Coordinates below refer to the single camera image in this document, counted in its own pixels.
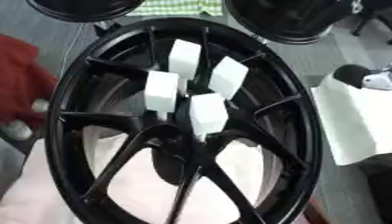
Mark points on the white pin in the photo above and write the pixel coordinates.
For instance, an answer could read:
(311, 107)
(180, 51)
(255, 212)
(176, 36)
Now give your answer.
(209, 113)
(161, 91)
(227, 76)
(184, 58)

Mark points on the black spoked wheel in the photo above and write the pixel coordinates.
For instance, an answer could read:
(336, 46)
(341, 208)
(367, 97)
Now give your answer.
(71, 137)

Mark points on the green white checked cloth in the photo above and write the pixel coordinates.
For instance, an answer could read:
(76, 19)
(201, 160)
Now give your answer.
(176, 7)

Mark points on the black round wheel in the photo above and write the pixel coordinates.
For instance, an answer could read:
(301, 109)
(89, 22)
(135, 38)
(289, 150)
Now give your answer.
(286, 17)
(84, 8)

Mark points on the person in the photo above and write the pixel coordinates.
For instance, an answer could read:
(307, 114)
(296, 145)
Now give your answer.
(20, 84)

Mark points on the white cloth table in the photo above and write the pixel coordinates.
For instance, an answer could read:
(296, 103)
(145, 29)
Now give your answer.
(357, 116)

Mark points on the black round object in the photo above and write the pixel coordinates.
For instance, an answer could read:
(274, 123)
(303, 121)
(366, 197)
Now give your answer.
(351, 75)

